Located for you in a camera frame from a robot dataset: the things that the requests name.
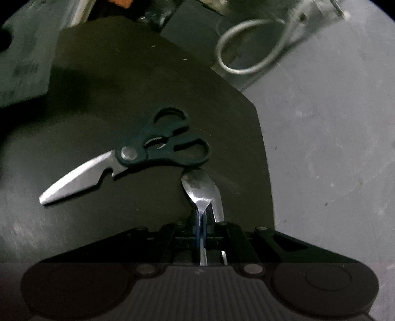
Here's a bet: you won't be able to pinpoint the black handled kitchen scissors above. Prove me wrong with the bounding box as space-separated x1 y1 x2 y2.
39 106 210 206

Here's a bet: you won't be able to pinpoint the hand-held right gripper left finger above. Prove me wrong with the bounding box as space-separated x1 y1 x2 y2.
62 213 201 275

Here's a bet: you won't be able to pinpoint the black table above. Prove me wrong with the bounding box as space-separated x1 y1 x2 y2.
0 17 275 266

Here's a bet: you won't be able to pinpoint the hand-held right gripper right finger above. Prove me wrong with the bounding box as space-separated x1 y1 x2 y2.
202 216 349 276

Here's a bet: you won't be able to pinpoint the white hose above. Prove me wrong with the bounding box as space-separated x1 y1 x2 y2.
215 12 306 75

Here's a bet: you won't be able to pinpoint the metal wall tap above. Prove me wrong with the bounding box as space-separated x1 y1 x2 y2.
278 0 351 31

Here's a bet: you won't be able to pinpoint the grey speckled board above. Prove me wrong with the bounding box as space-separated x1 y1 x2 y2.
0 0 60 107

